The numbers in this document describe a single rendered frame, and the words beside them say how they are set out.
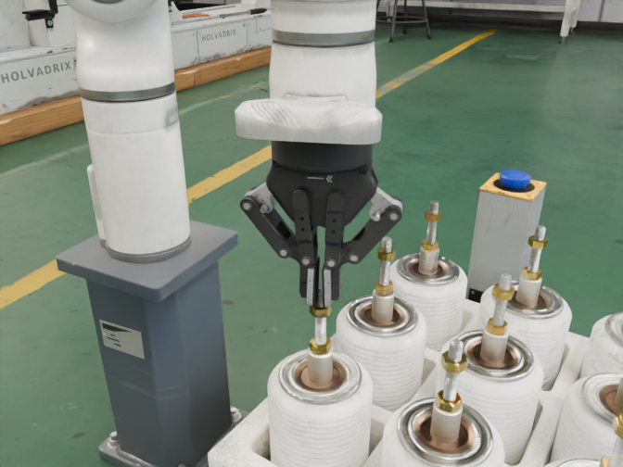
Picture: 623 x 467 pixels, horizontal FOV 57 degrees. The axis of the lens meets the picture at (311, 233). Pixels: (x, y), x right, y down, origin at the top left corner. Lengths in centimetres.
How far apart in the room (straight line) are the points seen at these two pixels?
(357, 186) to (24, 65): 202
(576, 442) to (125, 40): 55
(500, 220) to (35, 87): 192
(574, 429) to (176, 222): 43
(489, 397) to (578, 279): 76
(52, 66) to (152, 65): 187
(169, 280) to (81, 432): 36
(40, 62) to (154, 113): 184
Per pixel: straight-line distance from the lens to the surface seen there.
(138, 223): 61
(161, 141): 59
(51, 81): 244
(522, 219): 79
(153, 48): 61
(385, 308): 60
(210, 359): 72
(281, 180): 43
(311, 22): 38
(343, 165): 40
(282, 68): 39
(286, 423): 52
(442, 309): 69
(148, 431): 75
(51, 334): 110
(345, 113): 35
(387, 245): 57
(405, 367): 61
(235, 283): 116
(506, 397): 56
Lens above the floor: 60
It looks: 26 degrees down
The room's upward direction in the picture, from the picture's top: straight up
